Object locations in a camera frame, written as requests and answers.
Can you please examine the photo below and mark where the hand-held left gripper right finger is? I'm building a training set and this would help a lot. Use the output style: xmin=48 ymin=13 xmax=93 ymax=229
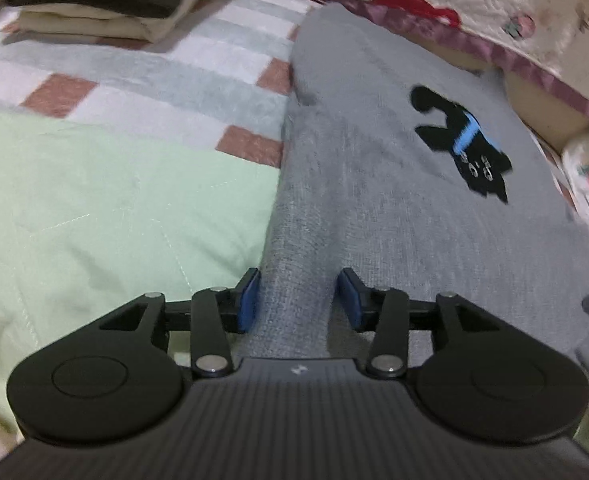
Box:
xmin=337 ymin=268 xmax=502 ymax=380

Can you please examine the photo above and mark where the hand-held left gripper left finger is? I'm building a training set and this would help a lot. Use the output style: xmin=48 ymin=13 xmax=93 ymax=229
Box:
xmin=99 ymin=268 xmax=261 ymax=379

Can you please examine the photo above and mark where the grey knit sweater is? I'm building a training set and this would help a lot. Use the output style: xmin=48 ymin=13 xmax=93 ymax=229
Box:
xmin=247 ymin=4 xmax=589 ymax=361

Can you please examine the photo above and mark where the light green quilted blanket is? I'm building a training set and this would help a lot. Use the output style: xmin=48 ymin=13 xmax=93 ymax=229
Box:
xmin=0 ymin=110 xmax=282 ymax=413

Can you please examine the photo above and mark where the beige bed base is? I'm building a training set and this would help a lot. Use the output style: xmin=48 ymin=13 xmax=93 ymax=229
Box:
xmin=503 ymin=67 xmax=589 ymax=153

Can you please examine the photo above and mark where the cream folded garment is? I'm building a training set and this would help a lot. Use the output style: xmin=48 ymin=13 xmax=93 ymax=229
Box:
xmin=15 ymin=0 xmax=266 ymax=45

